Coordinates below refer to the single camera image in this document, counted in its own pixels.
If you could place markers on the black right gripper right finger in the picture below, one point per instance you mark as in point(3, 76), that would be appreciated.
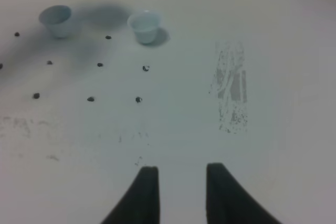
point(228, 202)

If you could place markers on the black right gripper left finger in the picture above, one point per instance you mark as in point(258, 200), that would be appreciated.
point(140, 204)

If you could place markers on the light blue teacup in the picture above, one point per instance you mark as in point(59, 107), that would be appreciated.
point(58, 21)
point(145, 26)

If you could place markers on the left light blue teacup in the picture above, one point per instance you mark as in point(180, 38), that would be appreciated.
point(58, 21)

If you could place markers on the right light blue teacup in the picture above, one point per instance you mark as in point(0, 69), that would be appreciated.
point(145, 26)

